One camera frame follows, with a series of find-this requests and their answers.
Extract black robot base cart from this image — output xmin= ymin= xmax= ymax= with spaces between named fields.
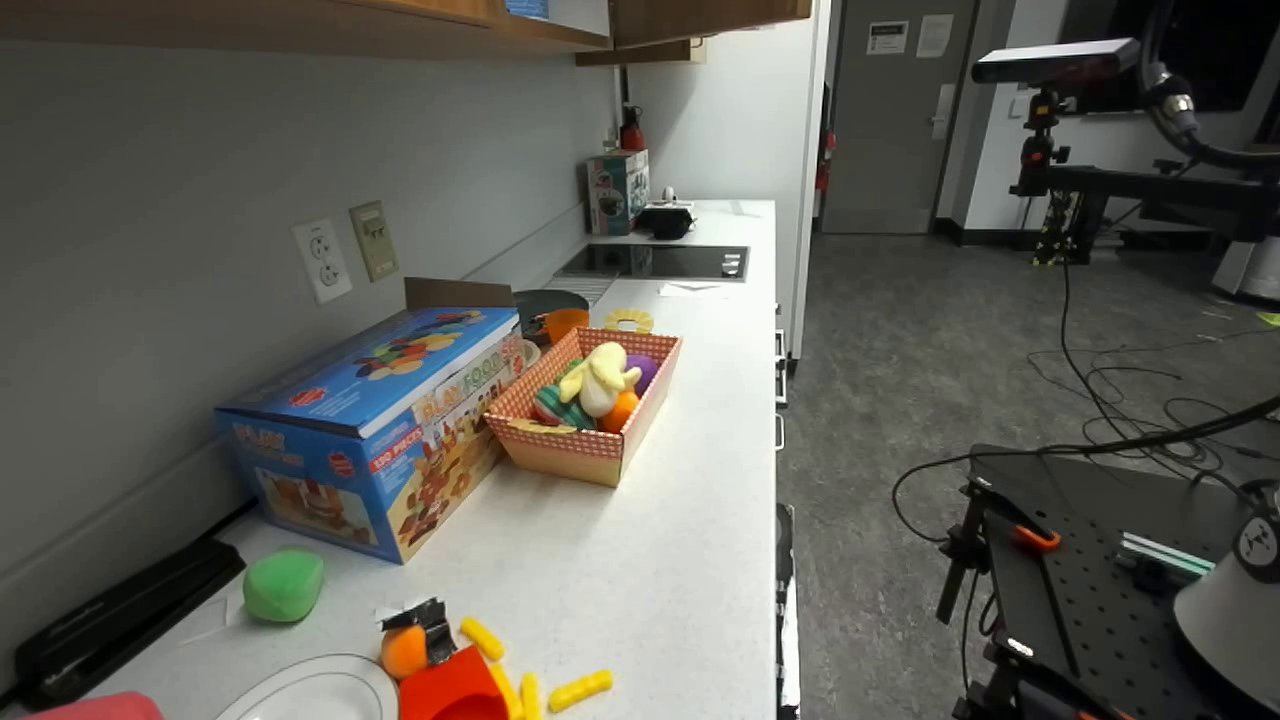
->
xmin=937 ymin=449 xmax=1280 ymax=720

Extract yellow toy banana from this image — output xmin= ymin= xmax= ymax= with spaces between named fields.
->
xmin=557 ymin=341 xmax=640 ymax=420

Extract red checkered food basket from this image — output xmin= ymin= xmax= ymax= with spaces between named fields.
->
xmin=483 ymin=327 xmax=682 ymax=482

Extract black induction cooktop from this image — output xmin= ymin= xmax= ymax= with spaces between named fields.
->
xmin=564 ymin=244 xmax=748 ymax=279

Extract black small pan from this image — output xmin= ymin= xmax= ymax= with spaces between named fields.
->
xmin=636 ymin=205 xmax=697 ymax=241

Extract blue toy food box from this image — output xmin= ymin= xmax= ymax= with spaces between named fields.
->
xmin=215 ymin=309 xmax=529 ymax=563

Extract yellow toy fry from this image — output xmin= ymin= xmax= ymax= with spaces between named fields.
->
xmin=548 ymin=668 xmax=617 ymax=711

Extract green toy sponge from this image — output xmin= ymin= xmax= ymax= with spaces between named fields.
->
xmin=243 ymin=549 xmax=330 ymax=624

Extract white small plate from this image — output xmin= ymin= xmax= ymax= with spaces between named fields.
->
xmin=215 ymin=654 xmax=400 ymax=720

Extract coral pink cloth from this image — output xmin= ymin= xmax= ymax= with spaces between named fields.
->
xmin=30 ymin=693 xmax=166 ymax=720

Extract beige wall switch plate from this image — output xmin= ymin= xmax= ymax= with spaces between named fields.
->
xmin=350 ymin=205 xmax=400 ymax=279

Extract white wall outlet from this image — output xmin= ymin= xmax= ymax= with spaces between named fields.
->
xmin=293 ymin=219 xmax=353 ymax=305

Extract black floor cable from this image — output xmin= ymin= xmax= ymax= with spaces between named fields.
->
xmin=889 ymin=256 xmax=1280 ymax=549

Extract black stereo camera on stand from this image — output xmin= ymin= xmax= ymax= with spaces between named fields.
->
xmin=974 ymin=36 xmax=1140 ymax=86

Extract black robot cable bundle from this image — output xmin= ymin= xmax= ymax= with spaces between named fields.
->
xmin=1137 ymin=0 xmax=1280 ymax=175

